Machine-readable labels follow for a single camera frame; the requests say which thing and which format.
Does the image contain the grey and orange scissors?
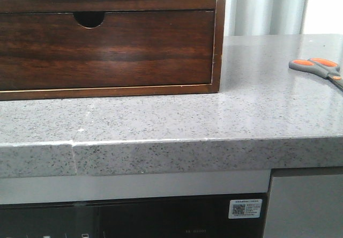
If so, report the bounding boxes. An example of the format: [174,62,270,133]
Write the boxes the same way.
[289,58,342,91]

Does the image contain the dark wooden drawer cabinet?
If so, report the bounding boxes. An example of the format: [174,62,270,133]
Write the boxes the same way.
[1,0,225,100]

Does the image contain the black built-in appliance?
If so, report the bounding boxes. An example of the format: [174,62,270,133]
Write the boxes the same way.
[1,193,267,237]

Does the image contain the white QR code sticker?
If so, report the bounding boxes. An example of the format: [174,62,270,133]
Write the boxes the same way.
[228,199,263,219]

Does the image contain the white pleated curtain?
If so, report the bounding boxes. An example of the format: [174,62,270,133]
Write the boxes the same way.
[222,0,343,37]

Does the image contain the grey cabinet door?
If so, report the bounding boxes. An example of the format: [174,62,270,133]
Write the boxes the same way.
[263,167,342,237]

